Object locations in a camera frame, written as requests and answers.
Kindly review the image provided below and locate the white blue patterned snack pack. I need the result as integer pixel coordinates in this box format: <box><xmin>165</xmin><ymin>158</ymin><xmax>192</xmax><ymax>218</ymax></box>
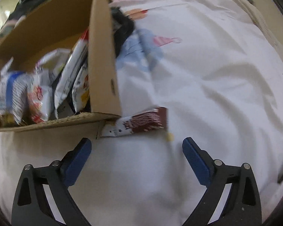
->
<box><xmin>71</xmin><ymin>61</ymin><xmax>89</xmax><ymax>113</ymax></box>

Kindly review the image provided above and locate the white orange striped snack bag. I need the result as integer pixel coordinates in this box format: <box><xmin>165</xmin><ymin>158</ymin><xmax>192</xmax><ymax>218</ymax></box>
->
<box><xmin>27</xmin><ymin>48</ymin><xmax>70</xmax><ymax>123</ymax></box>

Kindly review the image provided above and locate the blue white chip bag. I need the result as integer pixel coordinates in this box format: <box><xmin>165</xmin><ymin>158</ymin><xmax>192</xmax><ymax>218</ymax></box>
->
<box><xmin>0</xmin><ymin>58</ymin><xmax>32</xmax><ymax>124</ymax></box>

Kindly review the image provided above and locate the white maroon candy wrapper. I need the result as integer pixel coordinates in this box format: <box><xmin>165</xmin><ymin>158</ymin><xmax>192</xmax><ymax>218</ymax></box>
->
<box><xmin>101</xmin><ymin>107</ymin><xmax>168</xmax><ymax>137</ymax></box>

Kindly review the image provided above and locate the white table cloth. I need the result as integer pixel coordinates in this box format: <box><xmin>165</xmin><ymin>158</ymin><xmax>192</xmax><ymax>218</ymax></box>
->
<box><xmin>0</xmin><ymin>0</ymin><xmax>283</xmax><ymax>225</ymax></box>

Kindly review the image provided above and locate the brown cardboard box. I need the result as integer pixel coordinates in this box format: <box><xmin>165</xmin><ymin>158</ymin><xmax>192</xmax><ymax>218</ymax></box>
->
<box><xmin>0</xmin><ymin>0</ymin><xmax>121</xmax><ymax>132</ymax></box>

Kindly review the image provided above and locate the grey cloth beside box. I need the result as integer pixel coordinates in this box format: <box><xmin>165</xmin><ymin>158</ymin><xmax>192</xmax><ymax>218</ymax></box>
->
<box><xmin>110</xmin><ymin>7</ymin><xmax>134</xmax><ymax>57</ymax></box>

